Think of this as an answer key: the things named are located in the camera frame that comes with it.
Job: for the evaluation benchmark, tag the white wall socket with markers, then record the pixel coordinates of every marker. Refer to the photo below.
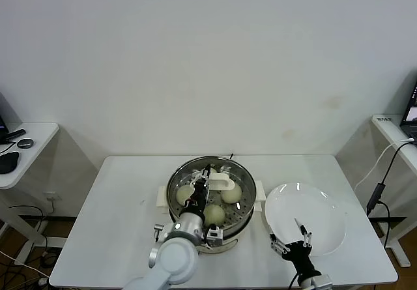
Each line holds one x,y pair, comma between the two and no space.
52,196

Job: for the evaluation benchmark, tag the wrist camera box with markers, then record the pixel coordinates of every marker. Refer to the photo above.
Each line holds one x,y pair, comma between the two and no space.
322,281
215,236

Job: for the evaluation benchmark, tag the stainless steel bowl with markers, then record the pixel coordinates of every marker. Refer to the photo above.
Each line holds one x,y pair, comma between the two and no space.
247,189

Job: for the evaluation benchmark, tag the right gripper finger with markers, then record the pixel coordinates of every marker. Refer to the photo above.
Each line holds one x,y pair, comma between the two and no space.
278,246
302,227

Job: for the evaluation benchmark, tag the white round plate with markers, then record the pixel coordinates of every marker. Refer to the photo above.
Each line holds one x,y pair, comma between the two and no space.
309,211

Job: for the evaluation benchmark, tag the laptop screen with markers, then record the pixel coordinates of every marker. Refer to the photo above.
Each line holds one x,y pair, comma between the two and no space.
411,110

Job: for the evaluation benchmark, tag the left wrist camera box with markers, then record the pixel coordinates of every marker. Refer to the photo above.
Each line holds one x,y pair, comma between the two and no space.
215,236

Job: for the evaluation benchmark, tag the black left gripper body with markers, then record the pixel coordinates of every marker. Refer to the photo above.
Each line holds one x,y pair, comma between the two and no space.
198,200

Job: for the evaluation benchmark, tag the white steamed baozi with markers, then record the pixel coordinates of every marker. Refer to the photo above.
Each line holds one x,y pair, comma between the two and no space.
214,215
232,195
183,195
213,171

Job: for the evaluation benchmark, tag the black text desk label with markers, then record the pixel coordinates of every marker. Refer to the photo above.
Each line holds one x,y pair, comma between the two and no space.
384,119

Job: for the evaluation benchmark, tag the black laptop beside mouse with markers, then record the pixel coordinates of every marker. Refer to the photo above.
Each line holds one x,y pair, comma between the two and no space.
8,110

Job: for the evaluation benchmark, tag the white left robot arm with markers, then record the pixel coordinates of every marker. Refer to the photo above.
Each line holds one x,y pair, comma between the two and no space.
174,257

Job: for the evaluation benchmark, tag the white side desk with mouse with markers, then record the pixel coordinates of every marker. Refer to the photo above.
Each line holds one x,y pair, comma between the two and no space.
36,159

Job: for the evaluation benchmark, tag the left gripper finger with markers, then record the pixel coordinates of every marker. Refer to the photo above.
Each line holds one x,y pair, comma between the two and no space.
206,174
198,183

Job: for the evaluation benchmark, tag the black bar device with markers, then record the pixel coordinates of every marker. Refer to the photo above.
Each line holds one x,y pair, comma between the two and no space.
14,134

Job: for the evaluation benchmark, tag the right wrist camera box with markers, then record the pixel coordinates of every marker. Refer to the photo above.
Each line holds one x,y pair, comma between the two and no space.
322,281

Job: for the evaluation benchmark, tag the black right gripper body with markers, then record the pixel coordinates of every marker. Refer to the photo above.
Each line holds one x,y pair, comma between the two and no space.
298,252

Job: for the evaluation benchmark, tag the black computer mouse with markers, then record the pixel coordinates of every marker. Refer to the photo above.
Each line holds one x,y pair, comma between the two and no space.
8,162

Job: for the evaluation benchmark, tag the white side desk with label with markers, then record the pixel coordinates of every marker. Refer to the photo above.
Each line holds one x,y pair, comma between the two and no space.
391,133

